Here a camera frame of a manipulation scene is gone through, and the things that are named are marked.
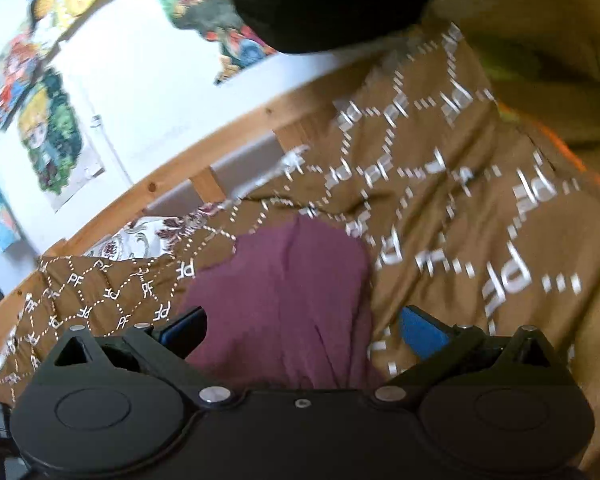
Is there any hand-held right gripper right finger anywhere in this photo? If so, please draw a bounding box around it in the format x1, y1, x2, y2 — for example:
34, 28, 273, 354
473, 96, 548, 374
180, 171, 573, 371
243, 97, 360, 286
374, 305, 577, 407

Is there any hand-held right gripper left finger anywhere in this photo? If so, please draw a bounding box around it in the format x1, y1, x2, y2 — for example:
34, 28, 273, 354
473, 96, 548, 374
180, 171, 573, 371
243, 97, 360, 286
39, 306, 237, 407

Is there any maroon small garment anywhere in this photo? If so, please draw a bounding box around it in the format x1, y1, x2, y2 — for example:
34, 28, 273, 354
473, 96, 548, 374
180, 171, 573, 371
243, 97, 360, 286
177, 215, 401, 391

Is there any floral white pillow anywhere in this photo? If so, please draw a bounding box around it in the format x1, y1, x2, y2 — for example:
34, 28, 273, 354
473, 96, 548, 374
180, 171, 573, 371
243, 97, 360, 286
82, 205, 226, 263

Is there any olive cloth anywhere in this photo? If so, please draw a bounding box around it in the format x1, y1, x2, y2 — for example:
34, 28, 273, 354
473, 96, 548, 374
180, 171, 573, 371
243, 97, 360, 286
420, 0, 600, 181

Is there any black cloth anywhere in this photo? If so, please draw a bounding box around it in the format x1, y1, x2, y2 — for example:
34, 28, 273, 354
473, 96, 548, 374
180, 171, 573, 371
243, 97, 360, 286
227, 0, 438, 56

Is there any wooden bed frame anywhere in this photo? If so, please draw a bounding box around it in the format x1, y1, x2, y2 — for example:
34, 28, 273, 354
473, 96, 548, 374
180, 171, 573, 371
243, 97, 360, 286
0, 55, 381, 356

